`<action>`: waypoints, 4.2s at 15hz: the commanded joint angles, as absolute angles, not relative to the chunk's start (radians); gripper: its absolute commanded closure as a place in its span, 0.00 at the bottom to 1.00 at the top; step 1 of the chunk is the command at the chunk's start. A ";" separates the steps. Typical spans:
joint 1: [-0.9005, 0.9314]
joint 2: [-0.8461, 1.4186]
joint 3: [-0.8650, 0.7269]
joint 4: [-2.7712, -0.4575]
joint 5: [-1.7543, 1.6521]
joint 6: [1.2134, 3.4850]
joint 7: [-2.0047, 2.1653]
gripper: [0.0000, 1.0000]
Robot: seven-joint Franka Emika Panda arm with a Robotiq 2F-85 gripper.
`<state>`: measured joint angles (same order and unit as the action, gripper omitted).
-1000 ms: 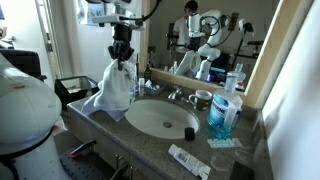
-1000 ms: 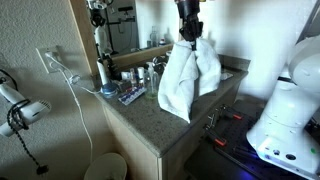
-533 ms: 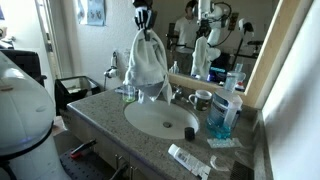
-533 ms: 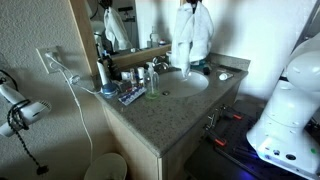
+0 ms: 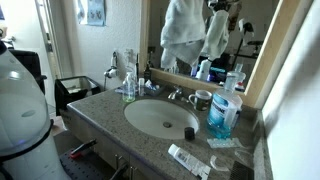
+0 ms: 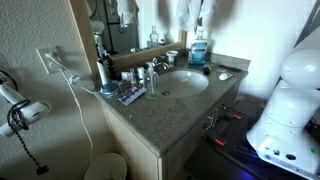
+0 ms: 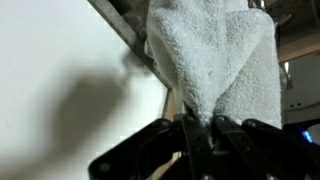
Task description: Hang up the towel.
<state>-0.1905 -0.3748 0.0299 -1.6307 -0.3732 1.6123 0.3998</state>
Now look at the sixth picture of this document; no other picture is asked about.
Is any clear glass soap dispenser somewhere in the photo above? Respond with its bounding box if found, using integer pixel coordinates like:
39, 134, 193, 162
144, 61, 161, 100

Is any white cylindrical bottle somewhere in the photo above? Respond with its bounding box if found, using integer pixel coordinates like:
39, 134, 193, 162
137, 66, 146, 85

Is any white oval sink basin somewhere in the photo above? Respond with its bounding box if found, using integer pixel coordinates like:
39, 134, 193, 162
156, 69, 210, 99

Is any chrome faucet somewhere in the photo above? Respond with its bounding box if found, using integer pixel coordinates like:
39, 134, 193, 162
151, 55, 170, 72

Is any toothpaste tube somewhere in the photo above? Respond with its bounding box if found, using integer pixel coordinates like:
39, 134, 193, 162
117, 86, 148, 107

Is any white cup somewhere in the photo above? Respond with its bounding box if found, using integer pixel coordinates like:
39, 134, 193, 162
165, 49, 179, 68

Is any white squeeze tube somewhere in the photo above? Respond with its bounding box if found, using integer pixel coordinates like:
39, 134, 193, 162
119, 71, 132, 83

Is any dark toiletry bottle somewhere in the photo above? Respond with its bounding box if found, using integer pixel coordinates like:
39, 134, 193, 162
104, 54, 120, 81

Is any blue mouthwash bottle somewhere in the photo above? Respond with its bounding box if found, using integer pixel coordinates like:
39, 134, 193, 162
188, 29, 210, 66

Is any white electric toothbrush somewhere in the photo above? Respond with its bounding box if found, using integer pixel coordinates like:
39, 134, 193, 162
95, 58, 110, 87

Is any soap dish with white soap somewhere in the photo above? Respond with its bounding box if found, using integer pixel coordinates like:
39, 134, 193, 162
215, 71, 235, 82

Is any wooden vanity cabinet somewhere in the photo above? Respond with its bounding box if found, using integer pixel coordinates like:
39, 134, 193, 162
100, 79, 243, 180

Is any wood framed mirror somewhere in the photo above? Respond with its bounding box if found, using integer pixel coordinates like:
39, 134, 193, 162
68, 0, 189, 70

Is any black orange-tipped clamp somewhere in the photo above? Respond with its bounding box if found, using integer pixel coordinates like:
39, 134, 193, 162
204, 129, 228, 148
218, 104, 244, 122

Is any white trash bin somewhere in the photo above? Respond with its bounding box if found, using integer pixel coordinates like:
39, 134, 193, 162
83, 152, 128, 180

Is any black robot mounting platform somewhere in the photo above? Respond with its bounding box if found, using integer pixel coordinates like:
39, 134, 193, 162
184, 99, 320, 180

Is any white hair dryer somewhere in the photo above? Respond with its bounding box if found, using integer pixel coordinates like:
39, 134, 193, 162
0, 81, 53, 138

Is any white power cable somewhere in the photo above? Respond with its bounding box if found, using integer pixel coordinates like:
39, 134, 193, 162
44, 51, 102, 165

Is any white wall outlet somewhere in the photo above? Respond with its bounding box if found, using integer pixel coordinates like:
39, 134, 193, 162
35, 46, 65, 75

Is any black hair dryer cord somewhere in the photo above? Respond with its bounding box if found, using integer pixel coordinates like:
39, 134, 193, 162
6, 99, 50, 176

